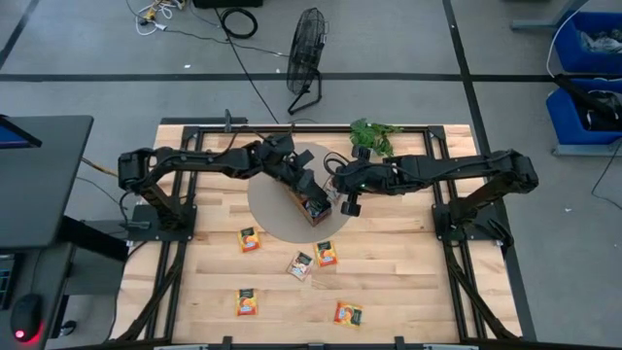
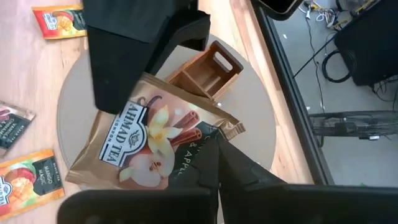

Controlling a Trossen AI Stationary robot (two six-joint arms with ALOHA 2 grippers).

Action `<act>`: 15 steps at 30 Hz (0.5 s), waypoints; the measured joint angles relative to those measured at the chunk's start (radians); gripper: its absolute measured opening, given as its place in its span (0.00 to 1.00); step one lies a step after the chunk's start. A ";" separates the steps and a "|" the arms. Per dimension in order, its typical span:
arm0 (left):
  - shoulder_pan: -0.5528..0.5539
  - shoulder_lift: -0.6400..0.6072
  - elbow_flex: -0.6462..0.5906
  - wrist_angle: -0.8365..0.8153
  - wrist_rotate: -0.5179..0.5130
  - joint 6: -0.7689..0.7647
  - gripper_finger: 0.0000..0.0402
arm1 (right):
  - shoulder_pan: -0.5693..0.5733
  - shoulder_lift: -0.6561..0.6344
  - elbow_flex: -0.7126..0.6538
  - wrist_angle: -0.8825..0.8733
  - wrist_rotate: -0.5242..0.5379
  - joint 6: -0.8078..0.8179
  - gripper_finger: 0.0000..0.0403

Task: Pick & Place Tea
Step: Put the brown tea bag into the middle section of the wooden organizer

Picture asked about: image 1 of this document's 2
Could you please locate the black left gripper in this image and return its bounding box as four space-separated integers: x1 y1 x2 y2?
274 149 334 211

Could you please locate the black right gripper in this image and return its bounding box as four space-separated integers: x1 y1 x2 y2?
331 145 373 218

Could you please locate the silver beige tea packet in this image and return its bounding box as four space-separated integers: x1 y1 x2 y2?
285 250 315 283
324 175 343 206

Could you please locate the dark blue tea packet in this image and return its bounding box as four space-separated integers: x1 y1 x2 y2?
304 196 331 221

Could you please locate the orange tea packet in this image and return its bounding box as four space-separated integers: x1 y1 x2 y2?
236 226 262 254
332 300 364 329
313 240 339 268
234 288 259 318

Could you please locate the round grey mat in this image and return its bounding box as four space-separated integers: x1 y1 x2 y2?
246 140 359 245

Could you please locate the green plant in white pot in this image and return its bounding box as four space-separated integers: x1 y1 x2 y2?
348 118 404 158

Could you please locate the black floor fan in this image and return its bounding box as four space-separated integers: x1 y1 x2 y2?
285 6 330 117

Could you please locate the black floor box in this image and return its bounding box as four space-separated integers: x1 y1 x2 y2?
191 0 264 10

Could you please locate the blue bin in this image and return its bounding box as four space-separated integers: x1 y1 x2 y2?
544 77 622 147
553 10 622 75

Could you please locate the grey metal leg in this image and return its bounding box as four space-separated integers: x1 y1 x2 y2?
509 0 590 33

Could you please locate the black bag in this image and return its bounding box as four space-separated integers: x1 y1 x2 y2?
553 72 622 132

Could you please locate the black desk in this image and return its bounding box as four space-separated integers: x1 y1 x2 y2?
0 114 94 250

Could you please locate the monitor with blue screen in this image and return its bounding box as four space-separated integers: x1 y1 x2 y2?
0 114 43 150

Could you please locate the black computer mouse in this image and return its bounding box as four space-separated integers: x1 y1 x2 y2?
9 293 45 344

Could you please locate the black keyboard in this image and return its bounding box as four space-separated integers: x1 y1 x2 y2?
0 252 17 312

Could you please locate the wooden tea box with handle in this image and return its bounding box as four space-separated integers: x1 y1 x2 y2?
287 182 335 228

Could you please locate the black table frame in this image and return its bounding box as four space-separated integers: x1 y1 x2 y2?
111 116 538 350

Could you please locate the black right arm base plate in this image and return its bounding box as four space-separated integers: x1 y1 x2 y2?
431 201 501 242

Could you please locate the black floor cable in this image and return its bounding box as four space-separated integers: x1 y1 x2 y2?
213 8 281 125

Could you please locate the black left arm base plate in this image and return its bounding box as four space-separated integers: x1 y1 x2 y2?
126 202 198 243

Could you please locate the coiled black cable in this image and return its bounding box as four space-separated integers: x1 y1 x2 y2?
219 6 259 40

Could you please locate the white floor cable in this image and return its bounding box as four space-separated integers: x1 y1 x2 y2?
545 8 587 79

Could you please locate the white cable bundle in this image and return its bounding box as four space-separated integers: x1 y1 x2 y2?
133 0 189 36

